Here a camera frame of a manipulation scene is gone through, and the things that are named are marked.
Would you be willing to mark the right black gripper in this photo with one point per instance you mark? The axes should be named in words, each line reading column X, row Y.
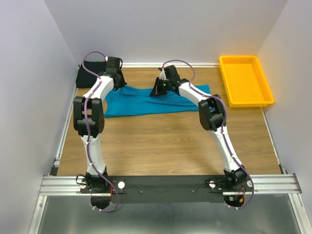
column 155, row 91

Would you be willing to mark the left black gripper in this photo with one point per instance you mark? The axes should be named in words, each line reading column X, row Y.
column 122, row 83

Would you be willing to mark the blue t shirt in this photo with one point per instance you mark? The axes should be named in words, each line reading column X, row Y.
column 130, row 101

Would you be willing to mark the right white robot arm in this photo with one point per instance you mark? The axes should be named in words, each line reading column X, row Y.
column 212, row 116

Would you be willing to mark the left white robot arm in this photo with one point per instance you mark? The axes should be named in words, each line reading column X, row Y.
column 89, row 120

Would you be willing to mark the folded black t shirt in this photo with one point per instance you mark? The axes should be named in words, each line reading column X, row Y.
column 86, row 80

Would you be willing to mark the yellow plastic bin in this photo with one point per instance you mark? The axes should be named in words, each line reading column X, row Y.
column 245, row 82

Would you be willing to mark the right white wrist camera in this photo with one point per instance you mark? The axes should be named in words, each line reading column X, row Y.
column 162, row 75

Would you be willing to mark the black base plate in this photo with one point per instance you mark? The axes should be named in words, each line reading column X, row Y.
column 162, row 189

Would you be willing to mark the aluminium frame rail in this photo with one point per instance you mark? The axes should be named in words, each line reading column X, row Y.
column 263, row 184

